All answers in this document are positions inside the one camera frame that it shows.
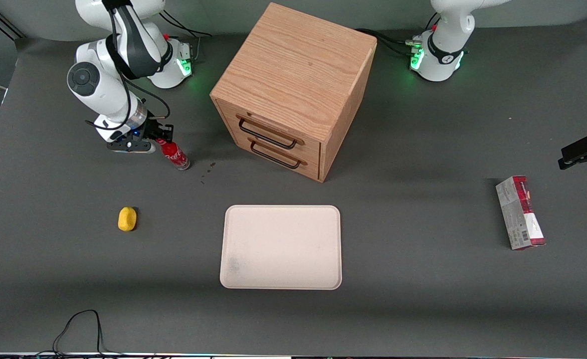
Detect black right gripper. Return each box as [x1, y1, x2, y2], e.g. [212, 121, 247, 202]
[106, 123, 175, 153]

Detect red coke bottle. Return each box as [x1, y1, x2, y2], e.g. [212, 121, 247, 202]
[156, 139, 192, 171]

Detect cream plastic tray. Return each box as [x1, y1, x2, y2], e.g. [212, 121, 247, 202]
[219, 204, 343, 291]

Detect red and grey carton box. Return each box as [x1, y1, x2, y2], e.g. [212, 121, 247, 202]
[495, 175, 546, 251]

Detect yellow lemon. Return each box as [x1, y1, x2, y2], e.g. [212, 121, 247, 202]
[118, 206, 138, 232]

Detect wooden drawer cabinet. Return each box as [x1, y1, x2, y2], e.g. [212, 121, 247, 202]
[209, 2, 378, 183]

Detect grey table mat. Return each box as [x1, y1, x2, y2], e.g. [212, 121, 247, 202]
[0, 17, 587, 356]

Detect long black drawer handle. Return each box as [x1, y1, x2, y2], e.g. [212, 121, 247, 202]
[237, 116, 305, 150]

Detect black right arm base cables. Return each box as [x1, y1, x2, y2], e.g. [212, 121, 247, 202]
[161, 7, 211, 63]

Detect black arm base cables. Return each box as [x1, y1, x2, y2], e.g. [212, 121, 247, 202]
[356, 12, 441, 55]
[161, 7, 211, 63]

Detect short black drawer handle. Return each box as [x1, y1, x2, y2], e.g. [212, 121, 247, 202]
[249, 139, 308, 169]

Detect thin black looped table cable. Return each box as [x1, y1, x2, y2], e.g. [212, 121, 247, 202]
[34, 309, 124, 357]

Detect black left arm base cables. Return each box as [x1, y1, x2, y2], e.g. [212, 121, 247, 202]
[356, 12, 441, 55]

